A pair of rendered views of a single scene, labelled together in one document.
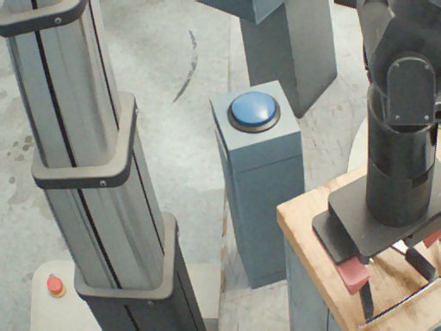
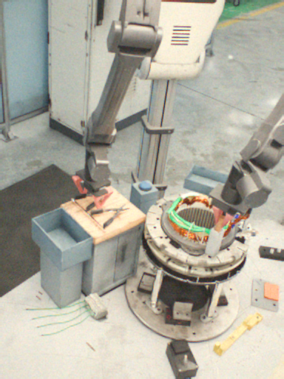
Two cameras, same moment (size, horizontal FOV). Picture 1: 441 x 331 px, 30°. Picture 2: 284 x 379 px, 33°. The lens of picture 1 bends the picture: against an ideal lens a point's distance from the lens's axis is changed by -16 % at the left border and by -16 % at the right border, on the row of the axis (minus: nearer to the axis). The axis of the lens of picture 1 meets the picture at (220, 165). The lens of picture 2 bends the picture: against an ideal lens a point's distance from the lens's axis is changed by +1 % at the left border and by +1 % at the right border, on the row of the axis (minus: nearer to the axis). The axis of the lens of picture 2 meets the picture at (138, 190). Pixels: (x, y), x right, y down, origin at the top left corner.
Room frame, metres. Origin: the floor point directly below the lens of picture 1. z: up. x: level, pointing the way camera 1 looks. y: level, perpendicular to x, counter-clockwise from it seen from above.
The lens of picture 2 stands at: (-0.07, -1.23, 2.02)
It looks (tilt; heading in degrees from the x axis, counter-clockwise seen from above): 36 degrees down; 62
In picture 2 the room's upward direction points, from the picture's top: 8 degrees clockwise
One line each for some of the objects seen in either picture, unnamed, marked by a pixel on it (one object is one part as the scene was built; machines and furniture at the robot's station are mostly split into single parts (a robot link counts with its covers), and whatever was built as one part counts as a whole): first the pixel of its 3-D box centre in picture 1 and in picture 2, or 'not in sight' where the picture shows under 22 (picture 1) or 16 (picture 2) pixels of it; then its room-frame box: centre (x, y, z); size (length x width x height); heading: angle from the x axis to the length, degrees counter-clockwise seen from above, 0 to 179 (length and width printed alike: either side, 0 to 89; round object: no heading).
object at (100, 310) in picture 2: not in sight; (95, 306); (0.34, -0.31, 0.80); 0.10 x 0.05 x 0.04; 101
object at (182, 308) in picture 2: not in sight; (183, 309); (0.58, -0.44, 0.85); 0.06 x 0.04 x 0.05; 154
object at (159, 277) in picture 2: not in sight; (157, 284); (0.52, -0.37, 0.91); 0.02 x 0.02 x 0.21
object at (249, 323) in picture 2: not in sight; (239, 331); (0.74, -0.54, 0.80); 0.22 x 0.04 x 0.03; 20
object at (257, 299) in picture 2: not in sight; (265, 293); (0.92, -0.43, 0.79); 0.12 x 0.09 x 0.02; 52
